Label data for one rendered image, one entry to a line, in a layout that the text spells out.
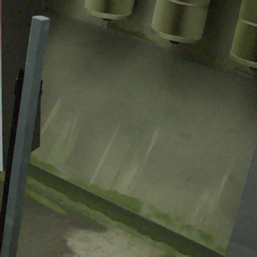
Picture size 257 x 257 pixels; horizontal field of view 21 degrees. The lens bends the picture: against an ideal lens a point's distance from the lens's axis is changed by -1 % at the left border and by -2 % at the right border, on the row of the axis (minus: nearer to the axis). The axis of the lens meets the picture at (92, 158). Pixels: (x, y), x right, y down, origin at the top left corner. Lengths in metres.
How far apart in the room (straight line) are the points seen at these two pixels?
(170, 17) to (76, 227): 1.43
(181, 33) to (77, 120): 1.03
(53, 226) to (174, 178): 0.83
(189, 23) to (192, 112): 0.62
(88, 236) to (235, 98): 1.29
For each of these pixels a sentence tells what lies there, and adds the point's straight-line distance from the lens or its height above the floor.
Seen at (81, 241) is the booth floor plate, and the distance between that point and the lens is 4.32.
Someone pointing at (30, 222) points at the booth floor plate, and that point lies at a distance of 4.44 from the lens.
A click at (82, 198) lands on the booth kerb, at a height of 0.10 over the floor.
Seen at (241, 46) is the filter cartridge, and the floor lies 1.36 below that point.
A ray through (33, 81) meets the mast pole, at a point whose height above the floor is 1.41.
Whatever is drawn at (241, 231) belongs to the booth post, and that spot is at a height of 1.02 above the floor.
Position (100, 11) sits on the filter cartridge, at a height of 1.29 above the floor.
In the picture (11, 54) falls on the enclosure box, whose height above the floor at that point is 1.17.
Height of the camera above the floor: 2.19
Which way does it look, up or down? 23 degrees down
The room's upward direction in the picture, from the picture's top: 10 degrees clockwise
